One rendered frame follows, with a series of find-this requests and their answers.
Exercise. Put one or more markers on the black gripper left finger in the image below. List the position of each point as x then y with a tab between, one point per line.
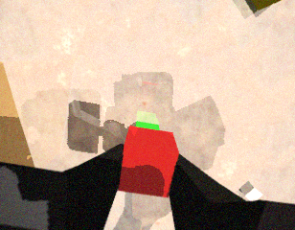
75	199

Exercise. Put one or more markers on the red block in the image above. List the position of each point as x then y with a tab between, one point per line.
149	161

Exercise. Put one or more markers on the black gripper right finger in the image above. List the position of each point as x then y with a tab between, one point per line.
199	202

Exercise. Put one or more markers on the green block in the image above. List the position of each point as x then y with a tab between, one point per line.
147	125

